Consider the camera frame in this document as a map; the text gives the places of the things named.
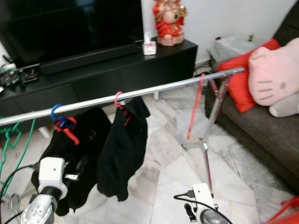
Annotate red cushion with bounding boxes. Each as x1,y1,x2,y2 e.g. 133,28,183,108
217,39,281,113

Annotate black tv console cabinet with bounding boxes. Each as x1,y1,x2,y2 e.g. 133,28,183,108
0,38,198,136

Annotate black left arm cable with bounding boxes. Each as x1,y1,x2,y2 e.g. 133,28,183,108
0,163,39,199

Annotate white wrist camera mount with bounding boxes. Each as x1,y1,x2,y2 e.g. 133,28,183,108
37,157,66,188
192,183,215,208

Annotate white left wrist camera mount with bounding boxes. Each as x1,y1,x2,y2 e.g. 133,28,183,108
37,157,66,188

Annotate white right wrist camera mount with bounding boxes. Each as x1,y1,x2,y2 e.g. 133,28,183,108
192,183,215,208

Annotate black t-shirt with print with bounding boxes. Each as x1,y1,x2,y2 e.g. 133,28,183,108
31,107,113,216

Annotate red plastic hanger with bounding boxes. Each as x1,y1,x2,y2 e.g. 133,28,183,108
187,73,206,140

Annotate silver metal clothes rack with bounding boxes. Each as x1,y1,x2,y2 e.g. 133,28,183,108
0,68,246,196

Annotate black knit garment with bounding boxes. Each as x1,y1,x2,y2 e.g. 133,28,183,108
97,97,151,201

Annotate red laughing buddha figurine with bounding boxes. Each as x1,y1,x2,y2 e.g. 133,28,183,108
153,0,187,46

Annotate red plastic stool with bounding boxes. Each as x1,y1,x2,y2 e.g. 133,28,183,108
266,196,299,224

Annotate blue plastic hanger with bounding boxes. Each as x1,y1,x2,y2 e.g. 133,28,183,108
50,104,78,131

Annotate side table with lace cloth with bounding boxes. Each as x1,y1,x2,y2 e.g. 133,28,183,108
208,35,257,68

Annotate green wire hanger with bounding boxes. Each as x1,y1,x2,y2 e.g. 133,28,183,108
0,112,37,196

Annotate dark brown fabric sofa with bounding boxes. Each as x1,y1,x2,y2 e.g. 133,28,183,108
205,9,299,194

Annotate pink cat face cushion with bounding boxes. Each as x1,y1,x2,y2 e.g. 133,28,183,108
248,40,299,107

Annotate black flat television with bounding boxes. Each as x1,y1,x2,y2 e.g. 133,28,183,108
0,0,144,66

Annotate white pink tissue box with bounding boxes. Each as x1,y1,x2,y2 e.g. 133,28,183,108
143,32,157,56

